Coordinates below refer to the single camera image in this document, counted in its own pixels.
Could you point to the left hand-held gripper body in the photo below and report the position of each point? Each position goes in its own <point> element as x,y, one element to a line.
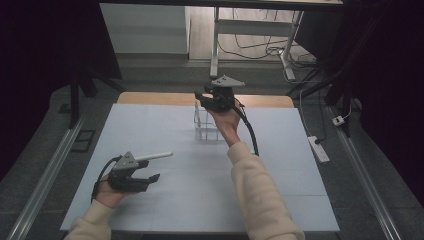
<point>128,183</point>

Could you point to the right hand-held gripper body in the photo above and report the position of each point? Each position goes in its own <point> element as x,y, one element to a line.
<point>221,100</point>

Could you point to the clear acrylic pen holder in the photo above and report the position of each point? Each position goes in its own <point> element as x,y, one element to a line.
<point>206,131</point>

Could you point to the person's left hand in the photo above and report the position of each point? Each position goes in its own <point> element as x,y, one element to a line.
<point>108,196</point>

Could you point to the person's right hand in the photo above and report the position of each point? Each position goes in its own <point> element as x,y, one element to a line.
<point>228,125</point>

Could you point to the white table mat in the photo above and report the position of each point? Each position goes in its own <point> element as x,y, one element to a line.
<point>166,133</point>

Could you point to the white-legged desk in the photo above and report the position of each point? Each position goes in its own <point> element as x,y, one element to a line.
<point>253,27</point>

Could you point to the white cabinet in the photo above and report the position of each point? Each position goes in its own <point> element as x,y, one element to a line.
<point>143,30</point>

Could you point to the black stand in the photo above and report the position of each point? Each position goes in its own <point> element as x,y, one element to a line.
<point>75,96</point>
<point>336,86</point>

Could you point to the white power strip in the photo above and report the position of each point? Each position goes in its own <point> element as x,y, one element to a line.
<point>319,150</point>

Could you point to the small white adapter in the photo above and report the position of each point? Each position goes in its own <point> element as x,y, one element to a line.
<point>338,120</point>

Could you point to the dark curtain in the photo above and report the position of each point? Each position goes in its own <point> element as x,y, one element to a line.
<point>33,66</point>
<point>393,83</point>

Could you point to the aluminium rail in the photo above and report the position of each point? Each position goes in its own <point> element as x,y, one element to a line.
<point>366,180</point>
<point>46,180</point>

